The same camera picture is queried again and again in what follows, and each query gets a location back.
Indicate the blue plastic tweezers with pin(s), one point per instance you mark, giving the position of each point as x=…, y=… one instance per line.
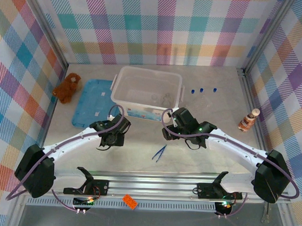
x=159, y=153

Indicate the round glass flask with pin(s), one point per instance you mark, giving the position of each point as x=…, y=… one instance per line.
x=166, y=100

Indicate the blue plastic box lid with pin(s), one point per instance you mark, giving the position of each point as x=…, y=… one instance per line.
x=94, y=100

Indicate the small clear glass beaker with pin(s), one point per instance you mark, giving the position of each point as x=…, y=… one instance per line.
x=155, y=97

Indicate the clear plastic storage box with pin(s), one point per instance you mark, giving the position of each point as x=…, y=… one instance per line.
x=142, y=87

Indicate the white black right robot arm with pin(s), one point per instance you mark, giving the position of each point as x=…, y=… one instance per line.
x=234, y=146

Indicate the brown bottle with beige cap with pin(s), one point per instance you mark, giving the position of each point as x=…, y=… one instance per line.
x=248, y=121

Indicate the brown teddy bear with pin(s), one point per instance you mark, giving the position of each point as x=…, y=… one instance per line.
x=68, y=88

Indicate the orange toy brick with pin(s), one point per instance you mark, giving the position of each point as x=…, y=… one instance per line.
x=130, y=201

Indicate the small black circuit board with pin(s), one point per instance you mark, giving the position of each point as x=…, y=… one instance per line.
x=84, y=204
x=224, y=208

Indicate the grey metal wrench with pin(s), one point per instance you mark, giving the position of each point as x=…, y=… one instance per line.
x=265, y=213

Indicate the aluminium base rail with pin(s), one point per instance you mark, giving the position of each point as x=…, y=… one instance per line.
x=150, y=185

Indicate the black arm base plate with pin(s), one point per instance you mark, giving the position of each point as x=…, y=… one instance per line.
x=205, y=190
x=102, y=186

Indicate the aluminium frame post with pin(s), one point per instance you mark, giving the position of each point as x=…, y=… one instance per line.
x=266, y=35
x=48, y=28

